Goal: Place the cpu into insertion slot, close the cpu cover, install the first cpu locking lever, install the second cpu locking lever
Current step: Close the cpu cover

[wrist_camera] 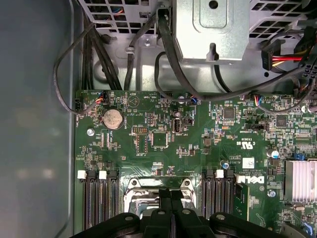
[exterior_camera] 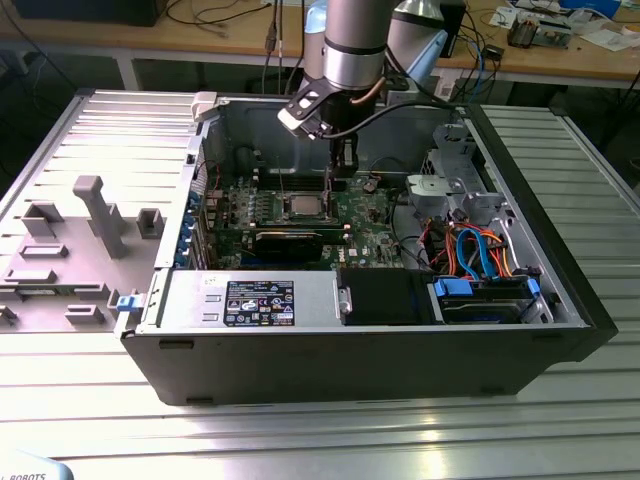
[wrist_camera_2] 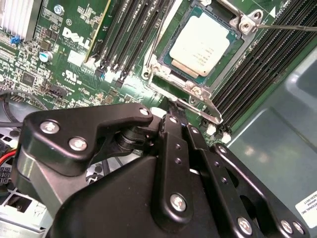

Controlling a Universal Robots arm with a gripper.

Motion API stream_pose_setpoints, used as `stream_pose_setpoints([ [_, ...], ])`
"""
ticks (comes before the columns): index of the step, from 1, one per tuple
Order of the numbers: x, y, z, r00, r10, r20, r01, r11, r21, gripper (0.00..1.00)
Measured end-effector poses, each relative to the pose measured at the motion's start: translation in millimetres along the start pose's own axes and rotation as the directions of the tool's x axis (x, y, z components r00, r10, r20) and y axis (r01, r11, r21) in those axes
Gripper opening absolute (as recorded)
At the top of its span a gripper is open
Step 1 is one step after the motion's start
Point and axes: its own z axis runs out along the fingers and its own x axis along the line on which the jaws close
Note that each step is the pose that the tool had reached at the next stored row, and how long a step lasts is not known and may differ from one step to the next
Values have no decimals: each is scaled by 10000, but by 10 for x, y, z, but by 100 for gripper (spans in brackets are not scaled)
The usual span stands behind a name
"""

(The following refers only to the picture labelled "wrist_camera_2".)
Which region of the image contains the CPU with silver lid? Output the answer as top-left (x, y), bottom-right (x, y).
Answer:
top-left (162, 7), bottom-right (240, 86)

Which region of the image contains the thin metal locking lever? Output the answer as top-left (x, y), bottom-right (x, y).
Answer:
top-left (217, 0), bottom-right (317, 32)
top-left (145, 0), bottom-right (174, 75)

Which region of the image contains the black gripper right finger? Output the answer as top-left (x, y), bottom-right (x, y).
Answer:
top-left (185, 124), bottom-right (311, 238)

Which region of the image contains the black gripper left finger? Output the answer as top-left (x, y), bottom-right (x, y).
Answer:
top-left (12, 103), bottom-right (194, 225)

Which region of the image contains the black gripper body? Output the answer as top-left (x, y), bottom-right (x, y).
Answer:
top-left (47, 153), bottom-right (225, 238)

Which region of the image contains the silver socket cover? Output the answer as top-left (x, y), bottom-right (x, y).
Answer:
top-left (142, 59), bottom-right (224, 125)

